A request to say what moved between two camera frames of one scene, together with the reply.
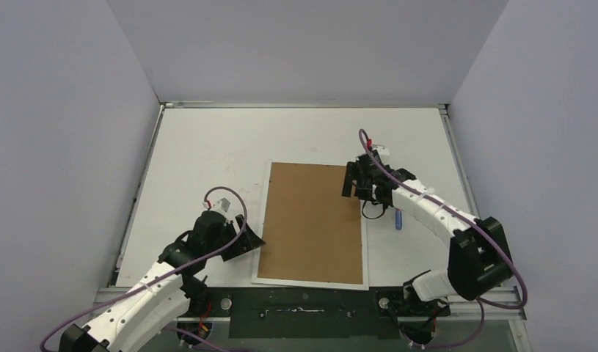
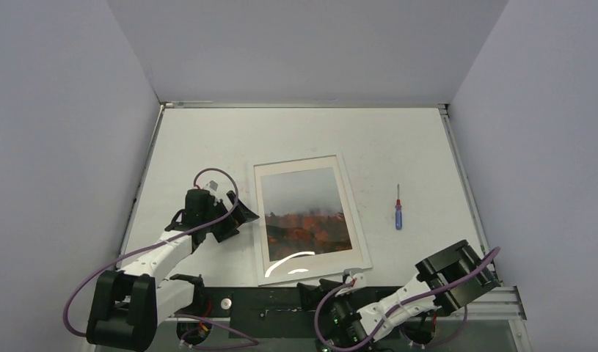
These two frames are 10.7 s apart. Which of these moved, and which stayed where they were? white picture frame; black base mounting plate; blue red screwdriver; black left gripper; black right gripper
Moved: black left gripper; white picture frame; black right gripper
Stayed: black base mounting plate; blue red screwdriver
